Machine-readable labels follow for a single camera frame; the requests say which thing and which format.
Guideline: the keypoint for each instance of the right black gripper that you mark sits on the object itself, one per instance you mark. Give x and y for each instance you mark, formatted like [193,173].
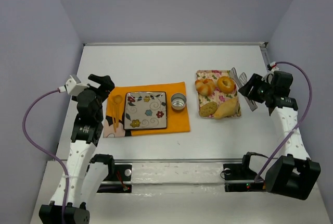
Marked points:
[254,88]

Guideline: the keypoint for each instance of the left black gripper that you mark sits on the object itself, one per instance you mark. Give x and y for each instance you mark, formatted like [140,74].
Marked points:
[99,88]

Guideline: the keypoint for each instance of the golden bagel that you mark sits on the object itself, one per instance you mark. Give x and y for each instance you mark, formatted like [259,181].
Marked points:
[226,84]

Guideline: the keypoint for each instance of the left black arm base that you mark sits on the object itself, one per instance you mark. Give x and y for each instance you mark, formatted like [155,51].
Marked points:
[119,182]

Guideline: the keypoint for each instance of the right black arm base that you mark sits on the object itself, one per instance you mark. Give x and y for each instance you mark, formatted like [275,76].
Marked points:
[240,179]

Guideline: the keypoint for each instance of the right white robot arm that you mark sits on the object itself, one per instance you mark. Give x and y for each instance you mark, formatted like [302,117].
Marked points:
[289,171]

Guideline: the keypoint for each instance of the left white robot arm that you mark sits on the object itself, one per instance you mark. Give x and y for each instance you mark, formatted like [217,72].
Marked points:
[84,170]

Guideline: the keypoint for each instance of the triangular pastry bread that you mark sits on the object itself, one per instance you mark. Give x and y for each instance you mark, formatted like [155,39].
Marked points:
[226,109]

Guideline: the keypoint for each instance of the striped round bread roll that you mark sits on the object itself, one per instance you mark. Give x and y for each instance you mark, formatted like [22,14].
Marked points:
[205,87]

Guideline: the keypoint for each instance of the orange plastic spoon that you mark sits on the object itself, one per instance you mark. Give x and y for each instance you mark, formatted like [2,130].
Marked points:
[117,101]

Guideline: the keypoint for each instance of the floral rectangular tray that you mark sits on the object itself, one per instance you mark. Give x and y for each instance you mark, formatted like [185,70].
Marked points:
[217,96]

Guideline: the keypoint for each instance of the square floral plate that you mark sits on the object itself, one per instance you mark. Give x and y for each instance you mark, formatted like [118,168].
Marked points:
[145,110]

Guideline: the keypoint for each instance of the green speckled cookie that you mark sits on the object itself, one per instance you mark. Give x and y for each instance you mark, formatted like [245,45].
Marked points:
[208,109]

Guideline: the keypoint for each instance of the small metal cup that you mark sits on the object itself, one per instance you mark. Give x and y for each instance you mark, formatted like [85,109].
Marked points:
[178,101]

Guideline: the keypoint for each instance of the orange cartoon placemat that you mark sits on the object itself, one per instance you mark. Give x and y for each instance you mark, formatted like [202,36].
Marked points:
[178,121]

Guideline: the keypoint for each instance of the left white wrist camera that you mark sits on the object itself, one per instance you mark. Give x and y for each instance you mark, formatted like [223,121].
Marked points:
[74,86]

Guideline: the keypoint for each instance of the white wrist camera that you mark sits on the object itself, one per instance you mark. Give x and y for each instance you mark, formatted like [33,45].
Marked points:
[74,86]
[272,67]

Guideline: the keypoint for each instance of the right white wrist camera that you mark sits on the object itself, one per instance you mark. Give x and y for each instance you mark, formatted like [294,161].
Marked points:
[272,67]

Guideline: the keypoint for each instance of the metal table rail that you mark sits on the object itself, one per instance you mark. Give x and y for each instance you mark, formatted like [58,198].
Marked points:
[184,160]

